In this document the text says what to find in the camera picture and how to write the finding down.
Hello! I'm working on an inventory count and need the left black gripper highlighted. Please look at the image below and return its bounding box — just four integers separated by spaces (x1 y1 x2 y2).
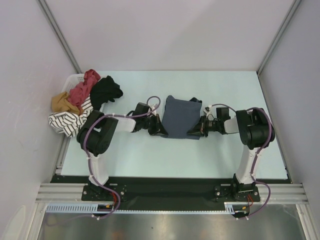
141 113 168 136

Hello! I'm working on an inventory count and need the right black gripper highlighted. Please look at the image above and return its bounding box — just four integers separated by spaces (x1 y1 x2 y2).
187 114 221 137

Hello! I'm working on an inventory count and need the blue grey tank top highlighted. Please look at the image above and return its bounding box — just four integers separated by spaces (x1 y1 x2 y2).
161 95 202 140

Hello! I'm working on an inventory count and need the red tank top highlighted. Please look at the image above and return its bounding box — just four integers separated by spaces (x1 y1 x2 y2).
68 69 101 112

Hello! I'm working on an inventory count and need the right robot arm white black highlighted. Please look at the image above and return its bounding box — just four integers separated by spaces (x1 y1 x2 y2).
187 104 276 202

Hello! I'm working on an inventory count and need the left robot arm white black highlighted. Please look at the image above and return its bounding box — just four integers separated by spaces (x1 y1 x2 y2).
76 102 169 200

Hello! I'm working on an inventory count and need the striped white black tank top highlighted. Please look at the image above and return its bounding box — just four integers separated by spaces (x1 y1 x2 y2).
48 95 93 138

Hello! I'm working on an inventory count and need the mustard tank top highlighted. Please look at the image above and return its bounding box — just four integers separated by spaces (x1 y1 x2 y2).
51 91 81 115

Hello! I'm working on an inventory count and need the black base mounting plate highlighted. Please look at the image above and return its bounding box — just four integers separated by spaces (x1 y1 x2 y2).
50 175 261 212

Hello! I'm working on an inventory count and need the white plastic laundry basket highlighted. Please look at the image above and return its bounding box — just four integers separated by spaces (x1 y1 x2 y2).
61 73 107 130

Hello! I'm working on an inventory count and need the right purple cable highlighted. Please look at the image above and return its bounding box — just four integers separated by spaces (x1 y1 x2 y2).
204 103 273 221

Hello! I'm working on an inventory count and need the purple cable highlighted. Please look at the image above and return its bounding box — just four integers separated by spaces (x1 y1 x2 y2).
204 103 273 221
46 96 161 227

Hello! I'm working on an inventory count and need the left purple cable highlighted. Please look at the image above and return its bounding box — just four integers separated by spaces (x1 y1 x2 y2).
46 96 161 227

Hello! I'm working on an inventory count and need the aluminium extrusion base frame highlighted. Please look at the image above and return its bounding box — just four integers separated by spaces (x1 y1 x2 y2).
36 136 308 218

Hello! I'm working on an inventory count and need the slotted cable duct rail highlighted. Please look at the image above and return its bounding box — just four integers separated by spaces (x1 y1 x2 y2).
46 201 253 215

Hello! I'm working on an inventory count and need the left aluminium corner post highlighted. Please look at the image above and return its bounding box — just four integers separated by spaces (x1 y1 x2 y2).
36 0 82 74

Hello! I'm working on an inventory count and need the aluminium corner post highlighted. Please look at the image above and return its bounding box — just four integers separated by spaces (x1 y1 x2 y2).
36 0 82 74
256 0 304 77

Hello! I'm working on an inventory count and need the right aluminium corner post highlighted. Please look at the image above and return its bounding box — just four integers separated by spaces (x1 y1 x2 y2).
256 0 304 77

